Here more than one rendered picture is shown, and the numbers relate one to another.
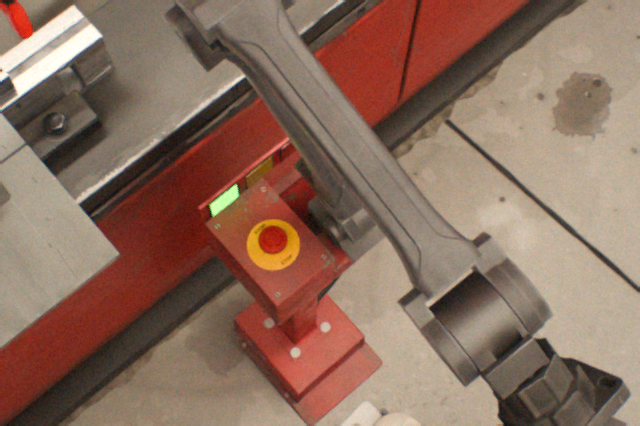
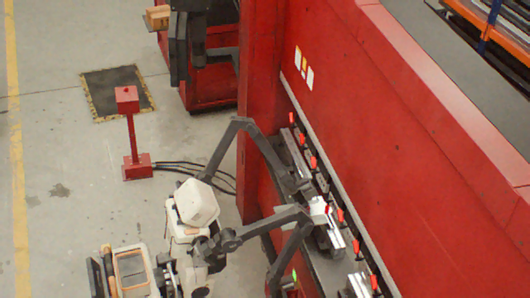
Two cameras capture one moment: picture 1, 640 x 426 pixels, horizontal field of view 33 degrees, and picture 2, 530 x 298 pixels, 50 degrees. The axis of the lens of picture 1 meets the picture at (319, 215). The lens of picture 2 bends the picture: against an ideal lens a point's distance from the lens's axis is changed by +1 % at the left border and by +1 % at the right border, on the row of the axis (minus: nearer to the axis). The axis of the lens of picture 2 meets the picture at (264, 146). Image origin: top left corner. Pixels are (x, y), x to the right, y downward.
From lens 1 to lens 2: 2.32 m
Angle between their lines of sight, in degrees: 60
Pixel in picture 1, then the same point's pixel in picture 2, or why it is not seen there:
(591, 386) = (207, 255)
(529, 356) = (217, 239)
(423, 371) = not seen: outside the picture
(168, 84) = (325, 267)
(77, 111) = (324, 246)
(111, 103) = (325, 256)
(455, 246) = (241, 232)
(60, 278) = not seen: hidden behind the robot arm
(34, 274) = not seen: hidden behind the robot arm
